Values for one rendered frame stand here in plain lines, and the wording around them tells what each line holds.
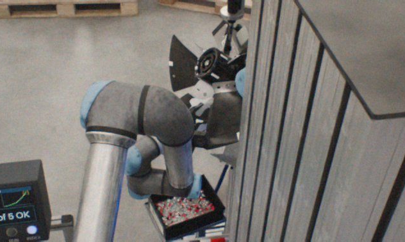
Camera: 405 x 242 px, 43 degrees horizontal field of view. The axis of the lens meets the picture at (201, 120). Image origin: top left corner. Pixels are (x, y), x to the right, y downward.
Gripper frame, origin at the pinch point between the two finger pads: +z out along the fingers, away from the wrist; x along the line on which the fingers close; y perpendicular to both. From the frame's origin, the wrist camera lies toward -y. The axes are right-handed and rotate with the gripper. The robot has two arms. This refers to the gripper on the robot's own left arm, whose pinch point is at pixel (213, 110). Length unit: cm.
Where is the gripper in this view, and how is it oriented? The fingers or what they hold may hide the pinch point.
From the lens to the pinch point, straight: 162.2
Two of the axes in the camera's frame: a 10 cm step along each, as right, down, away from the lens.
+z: 6.8, -4.6, 5.7
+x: 0.5, 8.1, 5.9
